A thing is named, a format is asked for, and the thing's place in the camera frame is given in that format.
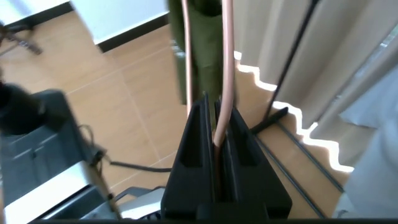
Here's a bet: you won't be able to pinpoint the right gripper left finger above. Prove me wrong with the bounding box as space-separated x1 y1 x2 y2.
160 93 217 218

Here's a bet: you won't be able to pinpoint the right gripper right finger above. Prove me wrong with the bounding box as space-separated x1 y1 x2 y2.
214 99 293 218

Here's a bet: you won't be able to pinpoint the pink clothes hanger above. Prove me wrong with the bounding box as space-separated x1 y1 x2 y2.
182 0 236 149

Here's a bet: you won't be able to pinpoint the pale grey shorts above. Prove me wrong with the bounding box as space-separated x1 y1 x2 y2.
332 65 398 218

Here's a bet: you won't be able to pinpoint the green garment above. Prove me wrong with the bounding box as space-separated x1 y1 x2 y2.
167 0 237 131

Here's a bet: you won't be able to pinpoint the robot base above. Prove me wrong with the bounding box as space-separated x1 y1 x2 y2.
0 88 165 220

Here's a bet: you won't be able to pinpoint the black clothes rack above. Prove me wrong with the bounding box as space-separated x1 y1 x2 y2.
250 0 345 218

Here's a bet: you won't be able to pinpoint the beige curtain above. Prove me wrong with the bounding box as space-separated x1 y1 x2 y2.
233 0 398 166

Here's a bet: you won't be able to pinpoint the black cable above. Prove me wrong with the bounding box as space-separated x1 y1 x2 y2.
109 160 174 174

